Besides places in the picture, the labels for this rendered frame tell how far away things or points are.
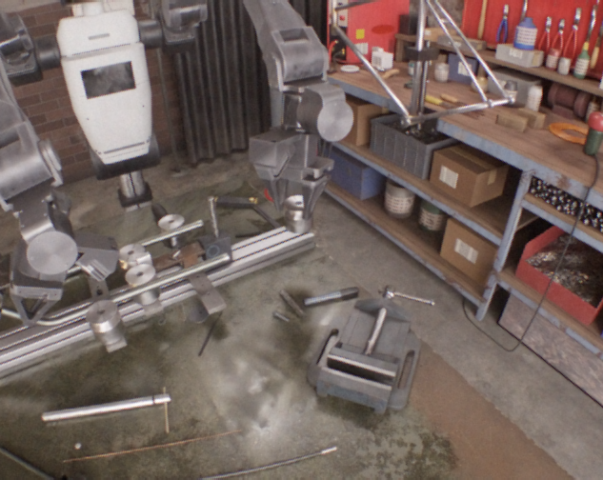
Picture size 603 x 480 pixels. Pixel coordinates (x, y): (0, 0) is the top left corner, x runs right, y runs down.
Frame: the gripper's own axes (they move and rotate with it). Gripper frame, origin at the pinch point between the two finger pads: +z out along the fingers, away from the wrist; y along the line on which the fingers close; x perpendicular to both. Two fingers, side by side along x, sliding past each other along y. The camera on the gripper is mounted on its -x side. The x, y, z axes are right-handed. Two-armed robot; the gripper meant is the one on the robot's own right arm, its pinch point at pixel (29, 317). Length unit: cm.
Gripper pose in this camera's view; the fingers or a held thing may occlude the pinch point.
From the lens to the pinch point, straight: 67.7
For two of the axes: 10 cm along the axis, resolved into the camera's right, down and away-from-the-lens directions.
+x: -7.4, -1.2, -6.6
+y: -5.3, -5.0, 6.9
